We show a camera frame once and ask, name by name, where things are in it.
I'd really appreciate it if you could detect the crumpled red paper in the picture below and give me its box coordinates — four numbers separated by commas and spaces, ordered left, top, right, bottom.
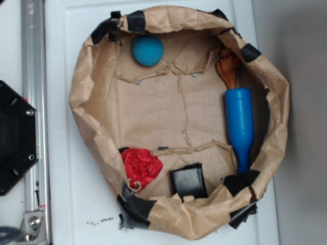
121, 148, 163, 191

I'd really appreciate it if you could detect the brown paper bag bin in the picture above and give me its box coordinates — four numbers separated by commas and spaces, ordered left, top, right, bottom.
69, 6, 289, 240

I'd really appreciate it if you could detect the black square block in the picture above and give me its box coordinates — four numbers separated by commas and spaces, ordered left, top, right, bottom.
170, 163, 208, 199

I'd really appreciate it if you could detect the blue golf ball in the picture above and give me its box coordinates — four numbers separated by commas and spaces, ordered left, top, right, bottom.
133, 35, 164, 66

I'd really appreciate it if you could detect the blue plastic bottle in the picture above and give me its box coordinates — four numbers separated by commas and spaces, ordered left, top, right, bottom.
225, 88, 254, 174

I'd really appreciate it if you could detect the brown seashell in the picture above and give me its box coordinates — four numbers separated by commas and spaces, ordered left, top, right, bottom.
216, 48, 242, 90

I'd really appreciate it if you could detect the white tray board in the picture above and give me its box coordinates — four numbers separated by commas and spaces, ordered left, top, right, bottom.
44, 0, 281, 245

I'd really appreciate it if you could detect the aluminium rail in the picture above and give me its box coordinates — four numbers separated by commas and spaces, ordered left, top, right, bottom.
21, 1, 51, 212

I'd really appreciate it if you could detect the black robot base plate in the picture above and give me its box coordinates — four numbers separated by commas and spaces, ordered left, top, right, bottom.
1, 81, 38, 197

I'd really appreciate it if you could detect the metal corner bracket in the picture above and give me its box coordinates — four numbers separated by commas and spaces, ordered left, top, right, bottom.
15, 211, 49, 244

